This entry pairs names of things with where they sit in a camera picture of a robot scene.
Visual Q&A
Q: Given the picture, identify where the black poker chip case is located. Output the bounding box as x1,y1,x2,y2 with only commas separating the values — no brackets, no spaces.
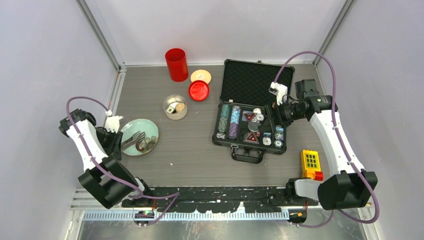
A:
212,59,295,164

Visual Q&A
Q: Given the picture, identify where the pale green plate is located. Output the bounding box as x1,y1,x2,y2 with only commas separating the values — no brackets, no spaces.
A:
120,118,159,157

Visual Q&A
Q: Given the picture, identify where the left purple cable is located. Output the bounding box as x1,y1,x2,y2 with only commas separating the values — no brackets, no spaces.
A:
65,96,181,227

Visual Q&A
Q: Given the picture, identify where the red cylindrical container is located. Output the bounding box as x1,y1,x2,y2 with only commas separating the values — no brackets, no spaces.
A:
165,48,189,82

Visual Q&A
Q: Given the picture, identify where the yellow toy block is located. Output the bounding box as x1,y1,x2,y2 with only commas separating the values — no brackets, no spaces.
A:
300,149,324,181

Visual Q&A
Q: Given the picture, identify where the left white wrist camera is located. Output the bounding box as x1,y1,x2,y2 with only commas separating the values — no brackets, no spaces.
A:
103,110,124,133

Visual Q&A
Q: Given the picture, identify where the red round lid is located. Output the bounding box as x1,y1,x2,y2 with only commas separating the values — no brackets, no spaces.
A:
188,80,210,102

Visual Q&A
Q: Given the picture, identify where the round metal tin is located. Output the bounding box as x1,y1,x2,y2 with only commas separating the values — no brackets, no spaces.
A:
162,94,188,121

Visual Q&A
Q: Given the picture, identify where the cream round inner lid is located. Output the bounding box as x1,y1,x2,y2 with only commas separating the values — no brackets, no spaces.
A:
190,69,212,84

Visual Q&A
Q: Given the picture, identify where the beige dumpling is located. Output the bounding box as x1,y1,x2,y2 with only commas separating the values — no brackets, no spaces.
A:
174,102,186,113

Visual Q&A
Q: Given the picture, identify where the sushi roll piece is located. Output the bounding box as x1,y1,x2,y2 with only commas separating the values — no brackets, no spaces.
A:
166,102,177,114

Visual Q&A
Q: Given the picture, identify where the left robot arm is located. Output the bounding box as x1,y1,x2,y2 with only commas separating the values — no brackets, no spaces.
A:
58,108,154,209

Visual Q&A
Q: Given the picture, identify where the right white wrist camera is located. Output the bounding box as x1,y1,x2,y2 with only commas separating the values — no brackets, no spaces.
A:
269,82,289,106

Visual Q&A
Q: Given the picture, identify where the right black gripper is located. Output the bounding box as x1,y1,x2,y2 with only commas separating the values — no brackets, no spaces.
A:
259,97,306,133

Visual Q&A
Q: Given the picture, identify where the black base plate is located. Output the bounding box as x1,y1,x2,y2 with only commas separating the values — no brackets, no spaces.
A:
120,186,319,215

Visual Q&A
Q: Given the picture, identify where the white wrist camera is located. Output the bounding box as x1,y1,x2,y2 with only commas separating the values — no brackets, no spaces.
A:
103,110,124,133
269,82,289,106

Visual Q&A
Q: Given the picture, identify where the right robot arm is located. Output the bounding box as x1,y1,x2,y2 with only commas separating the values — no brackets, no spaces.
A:
265,79,378,210

